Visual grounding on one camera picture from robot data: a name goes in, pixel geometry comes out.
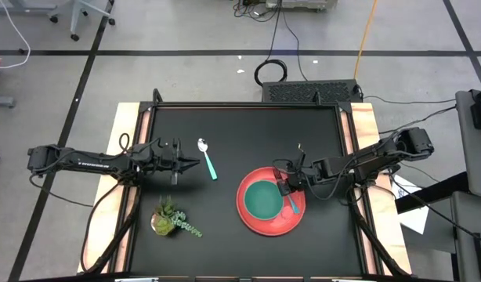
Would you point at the black frame clamp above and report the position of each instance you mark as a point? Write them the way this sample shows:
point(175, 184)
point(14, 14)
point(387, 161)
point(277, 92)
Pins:
point(157, 97)

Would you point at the black aluminium table frame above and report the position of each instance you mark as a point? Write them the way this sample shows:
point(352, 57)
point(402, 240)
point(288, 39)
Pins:
point(244, 105)

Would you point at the white paper sheet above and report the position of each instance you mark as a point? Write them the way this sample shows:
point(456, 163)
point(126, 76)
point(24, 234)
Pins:
point(414, 221)

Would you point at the black desk foot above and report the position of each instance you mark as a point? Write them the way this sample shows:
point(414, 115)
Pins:
point(440, 192)

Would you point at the grey desk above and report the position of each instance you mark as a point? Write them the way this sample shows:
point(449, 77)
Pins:
point(469, 156)
point(465, 243)

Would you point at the white equipment base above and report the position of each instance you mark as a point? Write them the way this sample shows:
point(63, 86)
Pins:
point(303, 4)

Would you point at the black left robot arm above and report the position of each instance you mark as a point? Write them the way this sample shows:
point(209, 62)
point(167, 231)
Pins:
point(91, 163)

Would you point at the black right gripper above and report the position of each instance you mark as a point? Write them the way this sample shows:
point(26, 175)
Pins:
point(303, 172)

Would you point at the orange-red round plate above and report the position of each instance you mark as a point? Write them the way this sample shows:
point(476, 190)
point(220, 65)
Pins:
point(272, 227)

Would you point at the artificial succulent plant in pot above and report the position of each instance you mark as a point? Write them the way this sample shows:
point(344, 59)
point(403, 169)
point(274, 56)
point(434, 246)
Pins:
point(164, 223)

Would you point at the grey desk foot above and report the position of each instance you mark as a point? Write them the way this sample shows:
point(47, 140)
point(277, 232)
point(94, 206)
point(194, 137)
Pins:
point(1, 102)

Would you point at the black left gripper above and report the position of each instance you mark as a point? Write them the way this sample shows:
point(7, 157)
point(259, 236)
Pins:
point(174, 160)

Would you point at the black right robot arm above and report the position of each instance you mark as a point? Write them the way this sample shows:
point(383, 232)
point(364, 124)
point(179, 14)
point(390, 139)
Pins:
point(414, 141)

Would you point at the black perforated computer case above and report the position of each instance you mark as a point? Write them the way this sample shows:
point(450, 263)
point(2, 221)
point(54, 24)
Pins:
point(307, 92)

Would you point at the grey office chair base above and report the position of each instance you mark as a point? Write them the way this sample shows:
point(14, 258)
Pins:
point(74, 15)

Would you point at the teal ceramic bowl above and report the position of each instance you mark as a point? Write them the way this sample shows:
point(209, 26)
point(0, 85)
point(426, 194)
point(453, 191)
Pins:
point(264, 199)

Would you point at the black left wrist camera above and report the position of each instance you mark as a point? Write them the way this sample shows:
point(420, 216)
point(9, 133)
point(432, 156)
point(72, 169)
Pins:
point(165, 158)

